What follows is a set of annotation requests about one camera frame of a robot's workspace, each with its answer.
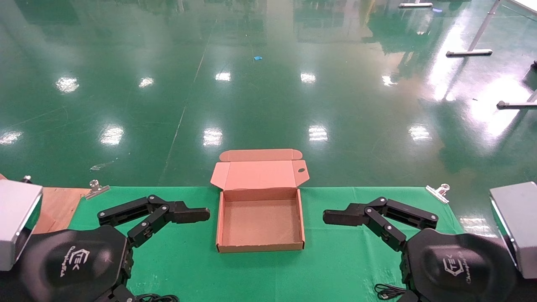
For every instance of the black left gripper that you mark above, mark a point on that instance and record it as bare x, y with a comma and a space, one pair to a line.
71, 264

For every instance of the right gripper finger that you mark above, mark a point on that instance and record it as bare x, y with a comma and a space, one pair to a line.
342, 216

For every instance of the white table top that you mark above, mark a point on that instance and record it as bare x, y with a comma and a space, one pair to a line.
526, 5

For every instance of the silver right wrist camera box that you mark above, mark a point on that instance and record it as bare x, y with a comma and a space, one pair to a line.
518, 222

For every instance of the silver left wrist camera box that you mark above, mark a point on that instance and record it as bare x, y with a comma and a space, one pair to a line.
16, 218

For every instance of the short white table foot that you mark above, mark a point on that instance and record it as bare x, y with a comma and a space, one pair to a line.
415, 5

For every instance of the grey table foot black cap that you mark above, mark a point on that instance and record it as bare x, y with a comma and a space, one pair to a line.
516, 104

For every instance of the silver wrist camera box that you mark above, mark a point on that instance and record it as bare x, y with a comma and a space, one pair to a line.
16, 218
518, 222

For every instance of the white table leg with foot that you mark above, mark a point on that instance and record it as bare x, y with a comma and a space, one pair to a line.
470, 53

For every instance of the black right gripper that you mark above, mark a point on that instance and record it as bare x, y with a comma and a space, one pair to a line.
457, 268

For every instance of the green table cloth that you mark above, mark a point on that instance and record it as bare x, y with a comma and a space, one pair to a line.
260, 272

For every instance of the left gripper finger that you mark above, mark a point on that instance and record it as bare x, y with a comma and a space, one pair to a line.
188, 214

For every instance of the brown wooden board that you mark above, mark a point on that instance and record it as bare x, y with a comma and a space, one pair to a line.
58, 205

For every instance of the silver binder clip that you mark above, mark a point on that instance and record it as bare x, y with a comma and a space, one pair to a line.
437, 193
96, 191

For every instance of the open brown cardboard box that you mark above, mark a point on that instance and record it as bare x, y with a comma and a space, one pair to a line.
260, 222

